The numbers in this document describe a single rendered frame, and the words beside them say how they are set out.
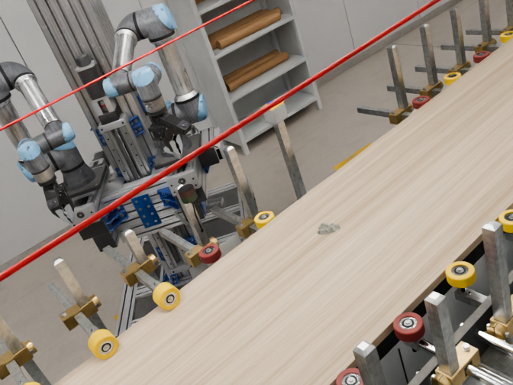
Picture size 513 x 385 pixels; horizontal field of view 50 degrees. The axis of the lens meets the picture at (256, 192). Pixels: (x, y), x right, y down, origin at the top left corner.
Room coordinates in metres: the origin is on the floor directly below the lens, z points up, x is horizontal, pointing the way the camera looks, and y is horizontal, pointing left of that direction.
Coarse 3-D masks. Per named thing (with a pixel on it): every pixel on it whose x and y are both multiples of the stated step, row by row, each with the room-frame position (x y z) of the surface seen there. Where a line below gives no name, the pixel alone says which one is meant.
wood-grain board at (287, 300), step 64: (512, 64) 2.33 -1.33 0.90; (448, 128) 1.98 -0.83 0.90; (512, 128) 1.81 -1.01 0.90; (320, 192) 1.86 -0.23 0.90; (384, 192) 1.70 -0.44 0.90; (448, 192) 1.56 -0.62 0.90; (512, 192) 1.44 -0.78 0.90; (256, 256) 1.61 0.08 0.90; (320, 256) 1.48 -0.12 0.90; (384, 256) 1.37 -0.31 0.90; (448, 256) 1.26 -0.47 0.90; (192, 320) 1.40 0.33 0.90; (256, 320) 1.29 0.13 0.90; (320, 320) 1.20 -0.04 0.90; (384, 320) 1.11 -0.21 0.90; (64, 384) 1.32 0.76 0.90; (128, 384) 1.23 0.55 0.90; (192, 384) 1.14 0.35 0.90; (256, 384) 1.06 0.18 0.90; (320, 384) 0.98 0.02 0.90
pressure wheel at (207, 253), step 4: (208, 244) 1.78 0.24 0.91; (212, 244) 1.77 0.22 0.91; (216, 244) 1.76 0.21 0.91; (204, 248) 1.76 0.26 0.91; (208, 248) 1.75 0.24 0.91; (212, 248) 1.75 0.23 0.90; (216, 248) 1.73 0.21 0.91; (200, 252) 1.75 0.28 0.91; (204, 252) 1.74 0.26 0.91; (208, 252) 1.73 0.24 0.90; (212, 252) 1.72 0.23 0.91; (216, 252) 1.71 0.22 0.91; (220, 252) 1.73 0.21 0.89; (200, 256) 1.73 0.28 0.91; (204, 256) 1.71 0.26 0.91; (208, 256) 1.70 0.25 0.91; (212, 256) 1.70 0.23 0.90; (216, 256) 1.71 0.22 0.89; (220, 256) 1.72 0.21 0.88; (204, 260) 1.71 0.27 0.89; (208, 260) 1.70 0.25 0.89; (212, 260) 1.70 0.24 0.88; (216, 260) 1.71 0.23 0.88
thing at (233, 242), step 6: (228, 240) 1.93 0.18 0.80; (234, 240) 1.94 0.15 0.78; (222, 246) 1.91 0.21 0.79; (228, 246) 1.92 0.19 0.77; (234, 246) 1.94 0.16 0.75; (222, 252) 1.91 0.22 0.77; (228, 252) 1.92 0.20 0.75; (204, 264) 1.86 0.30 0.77; (192, 270) 1.83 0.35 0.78; (198, 270) 1.85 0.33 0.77; (204, 270) 1.86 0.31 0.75; (192, 276) 1.83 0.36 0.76
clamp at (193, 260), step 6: (210, 240) 1.86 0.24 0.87; (216, 240) 1.86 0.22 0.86; (198, 246) 1.85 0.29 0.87; (186, 252) 1.84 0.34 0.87; (192, 252) 1.82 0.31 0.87; (198, 252) 1.81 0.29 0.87; (186, 258) 1.83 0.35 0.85; (192, 258) 1.80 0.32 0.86; (198, 258) 1.81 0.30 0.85; (192, 264) 1.80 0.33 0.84; (198, 264) 1.80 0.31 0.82
